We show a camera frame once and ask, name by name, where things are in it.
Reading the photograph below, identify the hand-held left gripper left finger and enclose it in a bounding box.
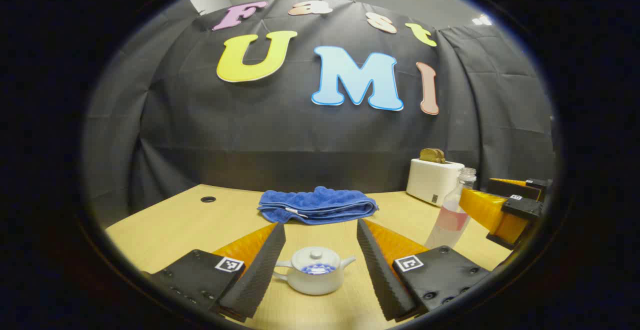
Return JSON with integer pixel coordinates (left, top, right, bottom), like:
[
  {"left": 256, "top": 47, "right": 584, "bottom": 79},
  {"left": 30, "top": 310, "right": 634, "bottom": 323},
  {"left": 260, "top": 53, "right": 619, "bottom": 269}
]
[{"left": 142, "top": 222, "right": 287, "bottom": 323}]

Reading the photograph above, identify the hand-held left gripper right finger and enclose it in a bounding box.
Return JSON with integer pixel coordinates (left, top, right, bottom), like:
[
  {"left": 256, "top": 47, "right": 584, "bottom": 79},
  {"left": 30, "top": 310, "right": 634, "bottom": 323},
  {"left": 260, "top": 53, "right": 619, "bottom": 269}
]
[{"left": 356, "top": 219, "right": 491, "bottom": 322}]

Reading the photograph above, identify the black backdrop cloth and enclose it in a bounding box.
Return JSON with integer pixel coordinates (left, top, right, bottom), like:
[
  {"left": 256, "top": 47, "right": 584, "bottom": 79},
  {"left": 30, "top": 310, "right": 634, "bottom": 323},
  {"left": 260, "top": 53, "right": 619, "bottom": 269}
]
[{"left": 82, "top": 0, "right": 557, "bottom": 215}]

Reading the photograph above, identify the folded blue towel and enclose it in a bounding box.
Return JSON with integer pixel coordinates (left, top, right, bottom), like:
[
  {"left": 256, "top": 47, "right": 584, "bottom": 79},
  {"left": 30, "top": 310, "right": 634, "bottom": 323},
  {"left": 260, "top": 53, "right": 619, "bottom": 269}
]
[{"left": 257, "top": 186, "right": 379, "bottom": 225}]

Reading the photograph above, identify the white toaster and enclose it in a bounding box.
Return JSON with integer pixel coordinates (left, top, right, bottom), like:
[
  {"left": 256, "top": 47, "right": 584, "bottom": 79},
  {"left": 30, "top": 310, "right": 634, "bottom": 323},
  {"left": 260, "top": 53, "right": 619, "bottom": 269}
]
[{"left": 406, "top": 158, "right": 466, "bottom": 207}]

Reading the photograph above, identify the white ceramic teacup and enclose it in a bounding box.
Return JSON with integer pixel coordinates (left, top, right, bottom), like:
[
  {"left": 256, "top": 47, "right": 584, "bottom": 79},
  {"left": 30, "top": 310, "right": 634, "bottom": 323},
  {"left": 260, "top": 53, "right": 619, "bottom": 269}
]
[{"left": 273, "top": 246, "right": 357, "bottom": 296}]

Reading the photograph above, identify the brown bread slice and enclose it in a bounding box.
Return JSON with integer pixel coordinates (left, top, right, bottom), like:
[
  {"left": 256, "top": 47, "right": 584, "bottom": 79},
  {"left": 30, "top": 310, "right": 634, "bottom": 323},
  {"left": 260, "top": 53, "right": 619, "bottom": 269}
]
[{"left": 419, "top": 148, "right": 446, "bottom": 164}]

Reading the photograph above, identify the clear plastic water bottle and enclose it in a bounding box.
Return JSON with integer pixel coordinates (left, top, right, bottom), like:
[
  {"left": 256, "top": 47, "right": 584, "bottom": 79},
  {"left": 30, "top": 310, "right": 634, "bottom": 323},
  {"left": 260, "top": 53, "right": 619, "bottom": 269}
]
[{"left": 425, "top": 168, "right": 477, "bottom": 250}]

